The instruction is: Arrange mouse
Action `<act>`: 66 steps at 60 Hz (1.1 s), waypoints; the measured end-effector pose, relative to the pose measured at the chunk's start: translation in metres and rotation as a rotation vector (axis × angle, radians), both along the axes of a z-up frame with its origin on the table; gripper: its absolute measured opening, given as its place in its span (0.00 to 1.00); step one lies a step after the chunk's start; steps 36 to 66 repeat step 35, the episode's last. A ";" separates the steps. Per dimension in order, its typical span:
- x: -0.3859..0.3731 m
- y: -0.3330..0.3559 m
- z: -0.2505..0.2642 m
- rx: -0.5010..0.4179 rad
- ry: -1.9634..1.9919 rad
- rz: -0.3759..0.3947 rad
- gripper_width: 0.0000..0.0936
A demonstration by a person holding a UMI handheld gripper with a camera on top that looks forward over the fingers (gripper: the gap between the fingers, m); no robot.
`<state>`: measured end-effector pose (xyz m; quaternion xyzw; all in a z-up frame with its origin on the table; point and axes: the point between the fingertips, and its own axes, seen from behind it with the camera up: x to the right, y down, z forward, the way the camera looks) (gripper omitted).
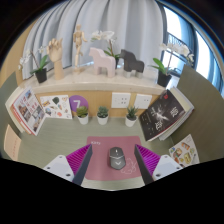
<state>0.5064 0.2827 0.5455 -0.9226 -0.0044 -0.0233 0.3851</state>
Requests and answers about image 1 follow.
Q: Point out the photo-cover magazine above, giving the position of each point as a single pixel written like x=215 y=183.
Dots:
x=29 y=110

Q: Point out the pink horse figure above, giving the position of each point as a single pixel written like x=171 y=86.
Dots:
x=101 y=60

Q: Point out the black horse figure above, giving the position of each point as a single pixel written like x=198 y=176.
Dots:
x=131 y=61

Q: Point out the grey computer mouse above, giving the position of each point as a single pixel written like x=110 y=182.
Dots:
x=117 y=159

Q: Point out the black-cover book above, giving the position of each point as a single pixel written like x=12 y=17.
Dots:
x=161 y=116

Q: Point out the wooden artist mannequin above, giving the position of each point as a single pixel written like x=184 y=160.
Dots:
x=78 y=41

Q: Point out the thick white book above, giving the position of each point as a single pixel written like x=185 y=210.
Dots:
x=9 y=100

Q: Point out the grey curtain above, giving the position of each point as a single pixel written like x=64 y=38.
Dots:
x=133 y=26

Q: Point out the small succulent in white pot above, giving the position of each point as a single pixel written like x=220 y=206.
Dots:
x=131 y=118
x=82 y=116
x=102 y=116

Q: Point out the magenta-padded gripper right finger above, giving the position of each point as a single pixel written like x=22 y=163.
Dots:
x=148 y=158

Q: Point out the purple round number sticker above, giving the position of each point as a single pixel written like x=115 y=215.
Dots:
x=78 y=101

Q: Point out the white wall socket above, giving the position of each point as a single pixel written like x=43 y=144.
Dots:
x=143 y=101
x=121 y=100

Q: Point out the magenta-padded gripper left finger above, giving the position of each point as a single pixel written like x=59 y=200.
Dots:
x=80 y=158

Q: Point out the pink mouse pad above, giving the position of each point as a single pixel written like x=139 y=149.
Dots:
x=100 y=156

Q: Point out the colourful food sticker sheet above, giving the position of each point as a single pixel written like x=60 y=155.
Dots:
x=184 y=151

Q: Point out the wooden hand model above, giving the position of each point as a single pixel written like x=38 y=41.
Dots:
x=56 y=55

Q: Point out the white sticker sheet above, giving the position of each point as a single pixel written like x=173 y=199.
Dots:
x=56 y=107

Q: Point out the red-spined white book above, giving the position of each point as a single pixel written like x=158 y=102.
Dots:
x=23 y=124

